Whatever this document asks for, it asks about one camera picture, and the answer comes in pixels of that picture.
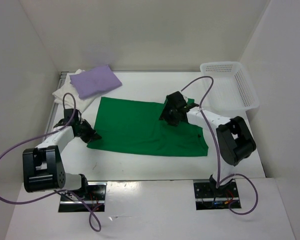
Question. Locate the white plastic basket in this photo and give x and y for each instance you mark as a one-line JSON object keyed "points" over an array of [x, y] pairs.
{"points": [[232, 89]]}

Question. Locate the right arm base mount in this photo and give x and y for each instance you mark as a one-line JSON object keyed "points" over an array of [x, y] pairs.
{"points": [[206, 198]]}

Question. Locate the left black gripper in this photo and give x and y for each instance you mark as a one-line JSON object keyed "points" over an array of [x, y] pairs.
{"points": [[92, 135]]}

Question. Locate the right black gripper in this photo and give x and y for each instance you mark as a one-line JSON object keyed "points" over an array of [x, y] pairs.
{"points": [[165, 114]]}

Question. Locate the green t shirt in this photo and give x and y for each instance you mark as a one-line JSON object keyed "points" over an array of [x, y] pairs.
{"points": [[134, 127]]}

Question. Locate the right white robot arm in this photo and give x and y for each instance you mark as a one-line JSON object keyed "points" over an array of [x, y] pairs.
{"points": [[231, 136]]}

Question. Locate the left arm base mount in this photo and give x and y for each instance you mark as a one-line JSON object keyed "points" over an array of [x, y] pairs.
{"points": [[94, 197]]}

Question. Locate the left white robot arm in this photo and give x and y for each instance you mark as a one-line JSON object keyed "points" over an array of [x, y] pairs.
{"points": [[43, 168]]}

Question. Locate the purple t shirt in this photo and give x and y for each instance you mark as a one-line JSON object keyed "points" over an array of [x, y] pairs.
{"points": [[96, 81]]}

